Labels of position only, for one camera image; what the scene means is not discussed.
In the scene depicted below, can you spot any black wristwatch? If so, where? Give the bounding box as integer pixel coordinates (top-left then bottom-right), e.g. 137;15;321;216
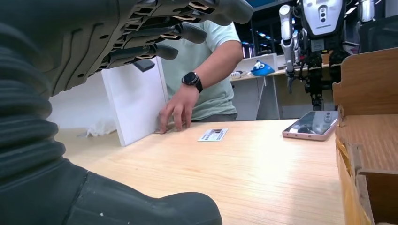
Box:
181;71;204;93

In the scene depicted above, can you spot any crumpled white plastic bag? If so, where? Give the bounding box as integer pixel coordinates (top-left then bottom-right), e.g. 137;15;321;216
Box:
77;119;117;138

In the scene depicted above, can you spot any white photo ID card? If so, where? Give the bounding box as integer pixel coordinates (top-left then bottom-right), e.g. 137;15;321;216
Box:
197;127;229;143

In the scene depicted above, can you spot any humanoid robot on stand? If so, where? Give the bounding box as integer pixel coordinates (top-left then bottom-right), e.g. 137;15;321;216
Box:
278;0;378;112

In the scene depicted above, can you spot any white open box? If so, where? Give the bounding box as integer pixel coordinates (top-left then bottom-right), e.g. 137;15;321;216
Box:
231;52;279;78

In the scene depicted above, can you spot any pink smartphone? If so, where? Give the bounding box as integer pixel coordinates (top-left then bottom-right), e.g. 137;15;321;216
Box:
282;110;339;142

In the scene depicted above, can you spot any wooden compartment box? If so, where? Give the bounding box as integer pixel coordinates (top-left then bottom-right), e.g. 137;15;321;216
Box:
332;47;398;225

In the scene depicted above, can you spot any person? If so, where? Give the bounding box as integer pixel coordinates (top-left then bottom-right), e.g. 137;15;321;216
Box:
157;20;245;135

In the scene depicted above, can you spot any wooden top side table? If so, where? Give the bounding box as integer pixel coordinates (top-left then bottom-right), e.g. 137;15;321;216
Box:
230;63;335;121

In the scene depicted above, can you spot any white sloped stand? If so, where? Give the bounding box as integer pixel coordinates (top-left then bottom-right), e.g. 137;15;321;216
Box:
46;57;170;147

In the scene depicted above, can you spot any blue bag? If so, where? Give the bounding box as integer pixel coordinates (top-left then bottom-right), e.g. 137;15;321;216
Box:
250;60;276;77

